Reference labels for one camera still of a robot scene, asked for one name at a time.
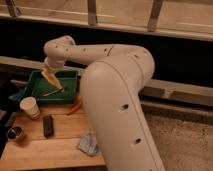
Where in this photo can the yellow banana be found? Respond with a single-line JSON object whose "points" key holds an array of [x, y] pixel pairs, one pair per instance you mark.
{"points": [[51, 78]]}

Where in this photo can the small metal can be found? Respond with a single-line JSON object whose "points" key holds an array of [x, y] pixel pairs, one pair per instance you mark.
{"points": [[16, 134]]}

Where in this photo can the black rectangular remote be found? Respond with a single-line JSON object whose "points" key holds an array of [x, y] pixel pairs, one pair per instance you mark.
{"points": [[48, 128]]}

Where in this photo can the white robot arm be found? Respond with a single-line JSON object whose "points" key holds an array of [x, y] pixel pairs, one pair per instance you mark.
{"points": [[109, 88]]}

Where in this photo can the green plastic tray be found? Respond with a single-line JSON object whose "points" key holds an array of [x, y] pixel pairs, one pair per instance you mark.
{"points": [[37, 86]]}

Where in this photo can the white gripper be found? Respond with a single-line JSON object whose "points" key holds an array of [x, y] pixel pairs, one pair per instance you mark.
{"points": [[52, 65]]}

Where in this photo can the blue grey cloth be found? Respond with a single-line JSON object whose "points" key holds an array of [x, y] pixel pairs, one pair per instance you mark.
{"points": [[88, 145]]}

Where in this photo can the white paper cup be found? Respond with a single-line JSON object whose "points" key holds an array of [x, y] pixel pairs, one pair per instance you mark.
{"points": [[30, 107]]}

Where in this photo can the blue object at table edge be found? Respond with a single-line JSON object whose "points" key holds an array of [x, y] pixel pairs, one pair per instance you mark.
{"points": [[17, 96]]}

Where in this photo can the wooden table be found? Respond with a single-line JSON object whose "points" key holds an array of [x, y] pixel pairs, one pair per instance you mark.
{"points": [[60, 151]]}

